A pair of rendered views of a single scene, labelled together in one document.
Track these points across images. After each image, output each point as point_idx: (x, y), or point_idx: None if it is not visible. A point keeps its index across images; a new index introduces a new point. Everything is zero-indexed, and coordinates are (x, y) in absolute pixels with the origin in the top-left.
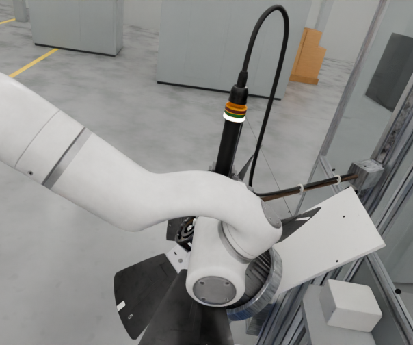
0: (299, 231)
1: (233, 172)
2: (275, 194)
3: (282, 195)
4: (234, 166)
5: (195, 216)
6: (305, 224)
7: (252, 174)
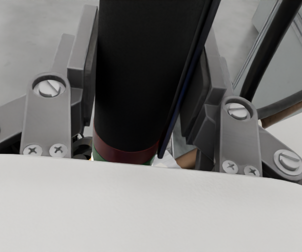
0: None
1: (216, 83)
2: (298, 101)
3: None
4: (214, 35)
5: (83, 147)
6: None
7: (268, 61)
